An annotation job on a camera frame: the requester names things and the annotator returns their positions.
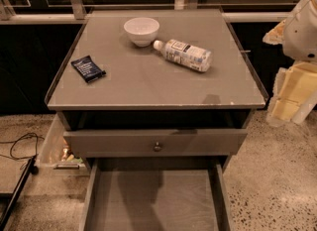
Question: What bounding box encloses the round metal drawer knob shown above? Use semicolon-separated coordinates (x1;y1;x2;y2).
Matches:
154;142;162;152

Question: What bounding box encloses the clear plastic water bottle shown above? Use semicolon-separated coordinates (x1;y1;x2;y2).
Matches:
153;39;212;72

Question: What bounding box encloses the white robot base pole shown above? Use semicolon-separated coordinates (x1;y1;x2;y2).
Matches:
292;91;317;124

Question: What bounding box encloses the dark blue snack packet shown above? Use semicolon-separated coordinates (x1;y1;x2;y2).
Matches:
70;56;106;83

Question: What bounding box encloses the grey cabinet with counter top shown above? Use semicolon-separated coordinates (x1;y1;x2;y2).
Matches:
44;7;269;173

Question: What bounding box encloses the clear plastic storage bin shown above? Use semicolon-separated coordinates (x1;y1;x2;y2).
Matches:
36;115;88;175

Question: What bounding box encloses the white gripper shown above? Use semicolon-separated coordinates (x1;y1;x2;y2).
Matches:
263;0;317;127

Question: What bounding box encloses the grey middle drawer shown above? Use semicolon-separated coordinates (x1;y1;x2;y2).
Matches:
63;129;247;159

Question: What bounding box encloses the open grey bottom drawer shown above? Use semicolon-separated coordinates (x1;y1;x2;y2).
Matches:
78;157;234;231

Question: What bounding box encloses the black flat board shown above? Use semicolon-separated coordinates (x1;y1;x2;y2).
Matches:
0;155;37;231

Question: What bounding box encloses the metal railing frame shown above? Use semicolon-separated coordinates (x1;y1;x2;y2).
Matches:
0;0;317;26

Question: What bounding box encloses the white ceramic bowl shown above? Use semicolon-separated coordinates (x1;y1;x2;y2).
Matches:
124;17;159;47

